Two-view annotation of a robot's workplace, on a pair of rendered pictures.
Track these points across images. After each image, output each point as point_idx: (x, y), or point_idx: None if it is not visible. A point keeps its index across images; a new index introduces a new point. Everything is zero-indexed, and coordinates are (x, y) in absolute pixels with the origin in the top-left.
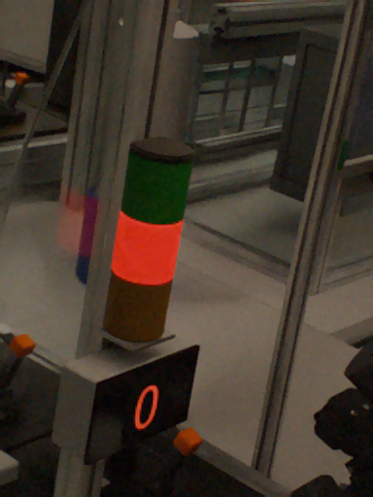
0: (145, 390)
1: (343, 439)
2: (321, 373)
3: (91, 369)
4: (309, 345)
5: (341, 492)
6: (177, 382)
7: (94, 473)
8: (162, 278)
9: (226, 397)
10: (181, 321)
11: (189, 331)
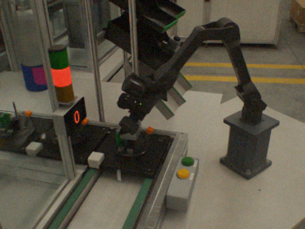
0: (75, 113)
1: (126, 106)
2: (103, 91)
3: (60, 113)
4: None
5: (130, 119)
6: (81, 108)
7: (68, 138)
8: (69, 82)
9: None
10: None
11: None
